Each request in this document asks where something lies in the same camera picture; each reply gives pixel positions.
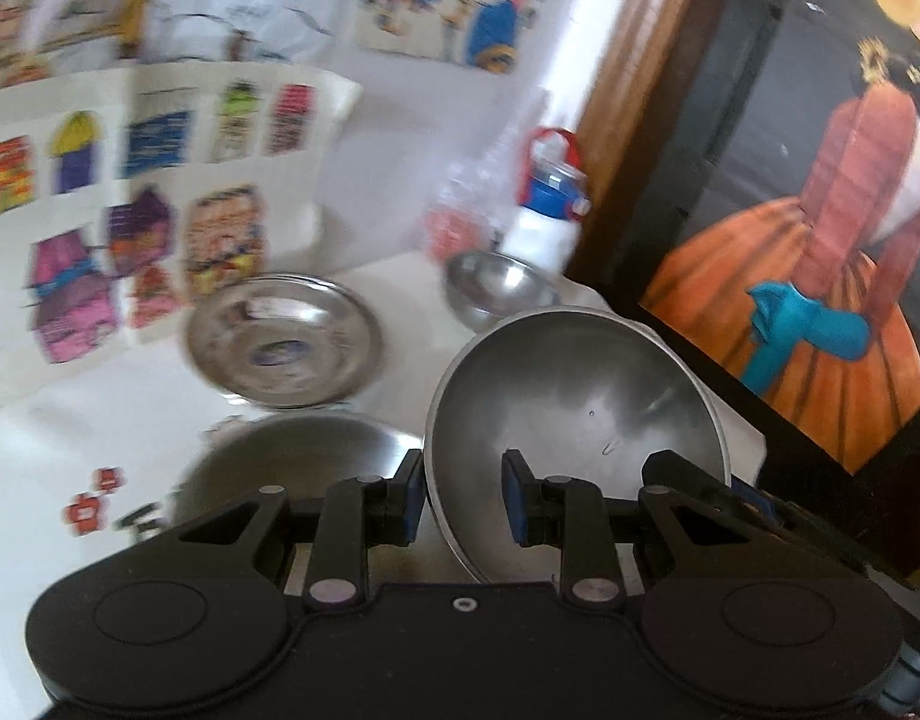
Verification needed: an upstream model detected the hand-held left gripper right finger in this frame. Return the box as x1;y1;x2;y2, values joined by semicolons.
501;448;755;610

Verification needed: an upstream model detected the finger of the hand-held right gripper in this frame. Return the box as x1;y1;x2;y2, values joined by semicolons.
643;449;800;535

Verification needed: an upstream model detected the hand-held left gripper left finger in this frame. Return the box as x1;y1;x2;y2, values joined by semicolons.
178;448;426;613

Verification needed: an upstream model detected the steel plate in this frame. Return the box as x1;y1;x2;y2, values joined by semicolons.
185;274;384;411

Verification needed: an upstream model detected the small steel bowl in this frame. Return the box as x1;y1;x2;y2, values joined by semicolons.
443;250;560;332

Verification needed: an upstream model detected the white blue water bottle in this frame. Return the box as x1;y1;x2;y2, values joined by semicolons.
503;126;591;280

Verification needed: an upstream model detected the clear plastic bag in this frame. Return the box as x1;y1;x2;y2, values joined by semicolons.
421;88;537;265

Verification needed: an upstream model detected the cream printed duck cloth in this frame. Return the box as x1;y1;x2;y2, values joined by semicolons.
0;247;768;720

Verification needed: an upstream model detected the orange dress wall painting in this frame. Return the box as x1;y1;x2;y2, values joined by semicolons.
638;0;920;475

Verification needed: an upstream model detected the coloured houses wall drawing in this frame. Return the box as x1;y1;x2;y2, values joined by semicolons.
0;63;364;392

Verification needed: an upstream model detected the brown wooden frame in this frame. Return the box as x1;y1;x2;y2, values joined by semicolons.
563;0;807;302

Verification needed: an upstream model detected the teddy bear wall drawing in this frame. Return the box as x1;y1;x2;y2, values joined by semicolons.
354;0;560;77

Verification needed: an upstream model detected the fan boy wall drawing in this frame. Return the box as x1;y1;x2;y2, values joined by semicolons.
0;0;342;85

